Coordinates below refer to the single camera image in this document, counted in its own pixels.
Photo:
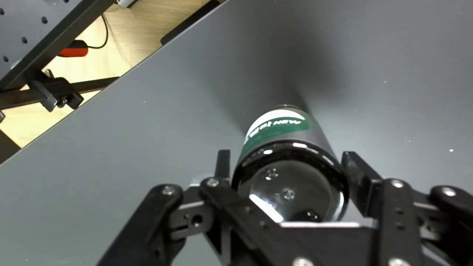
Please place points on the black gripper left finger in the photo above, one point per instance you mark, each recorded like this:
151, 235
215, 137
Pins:
157, 226

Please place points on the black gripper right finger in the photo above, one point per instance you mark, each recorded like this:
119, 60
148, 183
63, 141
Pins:
419, 221

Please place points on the dark green-labelled bottle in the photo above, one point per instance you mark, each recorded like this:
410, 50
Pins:
289, 171

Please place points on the black table clamp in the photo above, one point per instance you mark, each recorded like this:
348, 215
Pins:
58, 90

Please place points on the black perforated breadboard table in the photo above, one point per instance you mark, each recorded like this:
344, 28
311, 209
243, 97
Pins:
20, 29

